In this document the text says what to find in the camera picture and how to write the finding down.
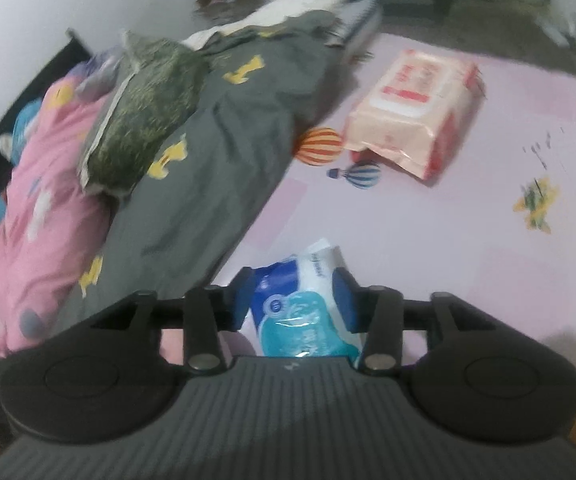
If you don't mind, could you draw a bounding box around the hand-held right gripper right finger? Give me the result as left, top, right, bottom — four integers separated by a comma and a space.
332, 267, 498, 375

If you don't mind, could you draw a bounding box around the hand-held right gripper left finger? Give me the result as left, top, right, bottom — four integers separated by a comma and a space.
85, 267, 253, 373

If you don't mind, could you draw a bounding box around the blue white tissue pack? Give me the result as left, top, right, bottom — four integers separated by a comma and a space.
245, 237, 369, 361

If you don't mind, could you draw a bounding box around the pink printed mat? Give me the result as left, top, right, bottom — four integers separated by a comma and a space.
158, 30, 576, 381

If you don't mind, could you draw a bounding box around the grey duvet yellow print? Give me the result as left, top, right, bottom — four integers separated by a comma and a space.
50, 10, 363, 341

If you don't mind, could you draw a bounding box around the pink wet wipes pack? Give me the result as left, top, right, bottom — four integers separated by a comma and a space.
342, 49, 486, 181

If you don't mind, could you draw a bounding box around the pink printed blanket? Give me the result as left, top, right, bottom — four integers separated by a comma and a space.
0, 77, 134, 361

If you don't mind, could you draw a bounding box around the green patterned pillow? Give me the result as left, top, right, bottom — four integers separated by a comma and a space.
77, 30, 213, 198

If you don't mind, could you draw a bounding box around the striped pillow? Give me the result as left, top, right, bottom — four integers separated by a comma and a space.
335, 0, 383, 53

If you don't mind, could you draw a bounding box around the white cloth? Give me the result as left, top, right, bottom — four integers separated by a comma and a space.
183, 0, 356, 51

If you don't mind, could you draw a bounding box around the black bed headboard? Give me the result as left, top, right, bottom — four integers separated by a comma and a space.
0, 27, 94, 141

